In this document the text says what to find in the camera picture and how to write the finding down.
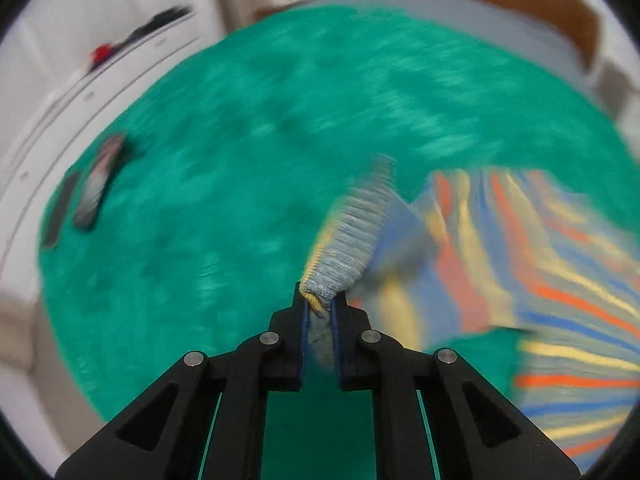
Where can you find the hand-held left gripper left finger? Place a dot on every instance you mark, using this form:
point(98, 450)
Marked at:
point(301, 340)

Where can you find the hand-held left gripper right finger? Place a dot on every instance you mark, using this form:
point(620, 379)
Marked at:
point(337, 345)

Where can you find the striped knitted sweater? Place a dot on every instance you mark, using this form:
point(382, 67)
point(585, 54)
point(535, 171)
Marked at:
point(500, 260)

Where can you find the green patterned blanket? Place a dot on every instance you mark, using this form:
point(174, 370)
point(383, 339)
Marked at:
point(225, 160)

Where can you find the dark remote control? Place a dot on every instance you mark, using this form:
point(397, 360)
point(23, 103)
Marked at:
point(99, 180)

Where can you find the black phone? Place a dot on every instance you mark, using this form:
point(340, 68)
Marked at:
point(60, 210)

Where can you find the red cloth item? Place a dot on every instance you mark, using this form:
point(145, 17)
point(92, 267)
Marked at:
point(102, 53)

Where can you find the black item on cabinet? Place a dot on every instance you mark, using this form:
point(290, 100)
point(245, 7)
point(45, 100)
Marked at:
point(155, 22)

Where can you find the white low cabinet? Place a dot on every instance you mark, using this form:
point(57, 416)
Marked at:
point(75, 25)

